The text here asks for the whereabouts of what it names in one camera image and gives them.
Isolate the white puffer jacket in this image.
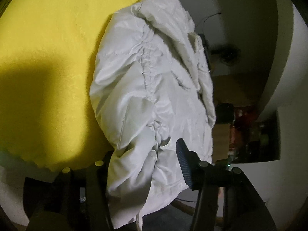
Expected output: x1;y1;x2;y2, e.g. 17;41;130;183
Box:
89;0;216;228

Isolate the yellow blanket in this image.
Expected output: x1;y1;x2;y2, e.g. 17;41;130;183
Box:
1;0;139;172

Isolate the black wall cable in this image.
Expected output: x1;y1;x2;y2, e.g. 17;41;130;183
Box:
195;12;223;36

